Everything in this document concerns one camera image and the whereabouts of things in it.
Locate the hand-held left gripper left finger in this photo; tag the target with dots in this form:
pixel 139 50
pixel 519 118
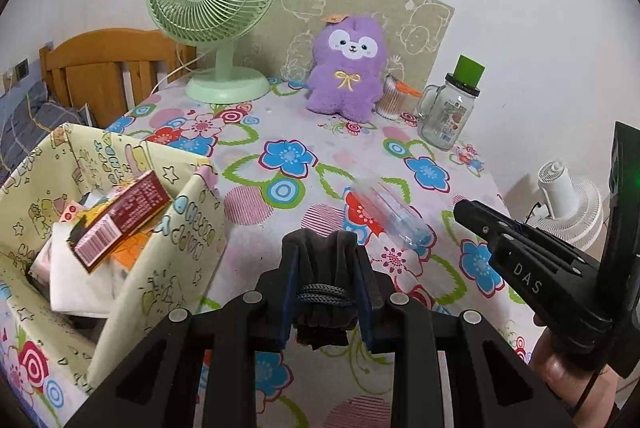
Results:
pixel 289 303

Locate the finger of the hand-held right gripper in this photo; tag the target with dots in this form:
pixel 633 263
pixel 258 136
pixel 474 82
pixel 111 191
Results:
pixel 477 220
pixel 530 235

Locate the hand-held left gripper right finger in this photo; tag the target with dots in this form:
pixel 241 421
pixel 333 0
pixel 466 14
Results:
pixel 364 303

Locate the yellow cartoon printed box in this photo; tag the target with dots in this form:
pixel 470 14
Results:
pixel 165 258

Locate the white soft tissue pack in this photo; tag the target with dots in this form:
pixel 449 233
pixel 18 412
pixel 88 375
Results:
pixel 85 283

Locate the person's right hand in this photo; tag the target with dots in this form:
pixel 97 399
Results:
pixel 560 373

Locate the white floor fan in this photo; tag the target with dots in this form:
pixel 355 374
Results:
pixel 575 208

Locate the glass mug with green lid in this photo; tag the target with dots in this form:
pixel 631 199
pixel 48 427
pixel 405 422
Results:
pixel 447 118

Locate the orange lidded cotton swab jar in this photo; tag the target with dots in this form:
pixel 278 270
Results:
pixel 390 101

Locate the purple plush toy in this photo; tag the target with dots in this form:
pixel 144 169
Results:
pixel 345 78

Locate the grey plaid pillow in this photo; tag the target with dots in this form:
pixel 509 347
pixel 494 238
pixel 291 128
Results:
pixel 45 118

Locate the wooden bed headboard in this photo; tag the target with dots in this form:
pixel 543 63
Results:
pixel 100 58

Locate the black wall socket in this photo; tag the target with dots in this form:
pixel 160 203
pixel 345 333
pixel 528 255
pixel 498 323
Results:
pixel 21 69

